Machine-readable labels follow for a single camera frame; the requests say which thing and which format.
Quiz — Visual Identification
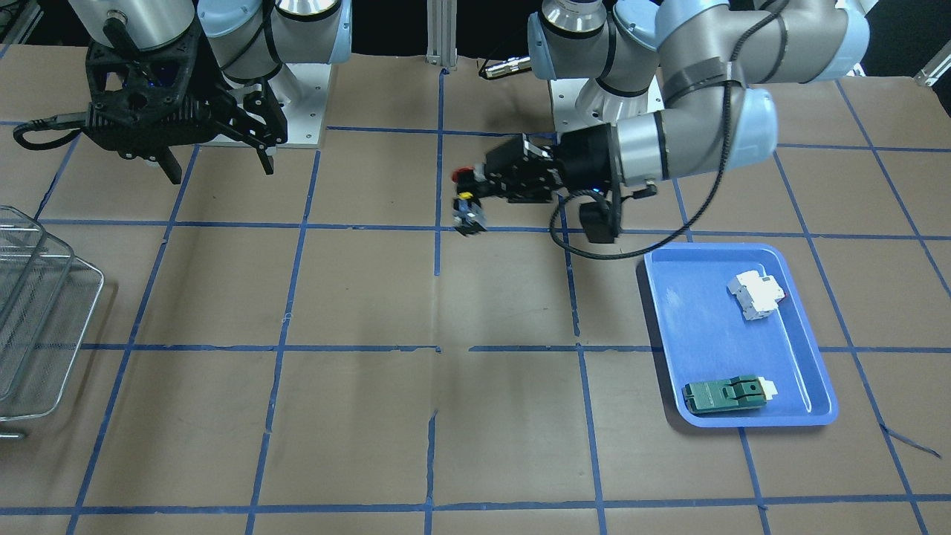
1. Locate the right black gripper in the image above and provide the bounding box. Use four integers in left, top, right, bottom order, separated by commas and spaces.
84, 19, 288, 185

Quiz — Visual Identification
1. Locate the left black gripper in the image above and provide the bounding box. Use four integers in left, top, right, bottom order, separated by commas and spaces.
475, 125, 614, 203

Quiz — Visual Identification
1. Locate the red emergency stop button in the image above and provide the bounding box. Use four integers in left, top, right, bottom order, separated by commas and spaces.
452, 166, 487, 236

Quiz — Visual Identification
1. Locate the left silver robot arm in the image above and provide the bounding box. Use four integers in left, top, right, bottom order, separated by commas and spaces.
132, 1, 869, 204

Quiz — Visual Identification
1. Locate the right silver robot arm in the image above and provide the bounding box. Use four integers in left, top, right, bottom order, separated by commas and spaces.
71, 1, 352, 184

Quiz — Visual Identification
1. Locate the blue plastic tray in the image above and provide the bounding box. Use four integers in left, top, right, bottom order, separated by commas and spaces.
644, 241, 839, 429

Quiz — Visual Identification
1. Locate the white circuit breaker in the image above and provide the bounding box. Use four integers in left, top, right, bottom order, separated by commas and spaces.
727, 270, 787, 321

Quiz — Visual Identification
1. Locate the green terminal block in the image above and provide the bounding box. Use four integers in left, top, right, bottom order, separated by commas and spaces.
681, 375, 778, 415

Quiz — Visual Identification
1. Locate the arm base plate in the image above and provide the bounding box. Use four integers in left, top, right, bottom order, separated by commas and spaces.
549, 77, 663, 135
223, 60, 333, 149

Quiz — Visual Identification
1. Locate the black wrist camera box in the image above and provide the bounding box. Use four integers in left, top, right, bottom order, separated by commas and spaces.
580, 195, 622, 244

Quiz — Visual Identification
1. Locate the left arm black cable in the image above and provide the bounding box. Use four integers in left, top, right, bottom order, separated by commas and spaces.
13, 111, 91, 150

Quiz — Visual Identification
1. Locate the aluminium frame post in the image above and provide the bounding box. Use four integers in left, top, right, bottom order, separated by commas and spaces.
426, 0, 458, 71

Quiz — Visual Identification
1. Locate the wire mesh shelf rack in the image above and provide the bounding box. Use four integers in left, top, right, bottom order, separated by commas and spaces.
1, 204, 105, 424

